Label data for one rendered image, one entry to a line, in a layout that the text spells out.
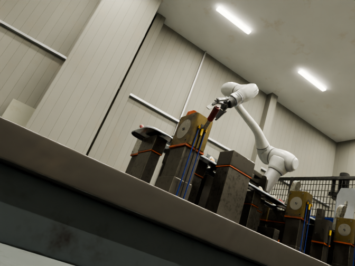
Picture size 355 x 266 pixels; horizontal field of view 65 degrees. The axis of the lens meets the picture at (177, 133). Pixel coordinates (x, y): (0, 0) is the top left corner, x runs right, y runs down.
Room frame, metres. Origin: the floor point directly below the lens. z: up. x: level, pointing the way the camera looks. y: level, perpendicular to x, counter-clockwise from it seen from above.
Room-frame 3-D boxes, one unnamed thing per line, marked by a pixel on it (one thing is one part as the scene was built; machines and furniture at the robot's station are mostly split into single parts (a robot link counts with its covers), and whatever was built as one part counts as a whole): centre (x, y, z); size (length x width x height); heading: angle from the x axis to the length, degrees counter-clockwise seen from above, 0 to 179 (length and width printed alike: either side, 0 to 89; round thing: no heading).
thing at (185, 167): (0.89, -0.05, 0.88); 0.14 x 0.09 x 0.36; 27
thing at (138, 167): (1.05, 0.07, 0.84); 0.12 x 0.05 x 0.29; 27
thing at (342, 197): (1.66, -1.14, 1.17); 0.12 x 0.01 x 0.34; 27
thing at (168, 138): (1.32, -0.47, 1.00); 1.38 x 0.22 x 0.02; 117
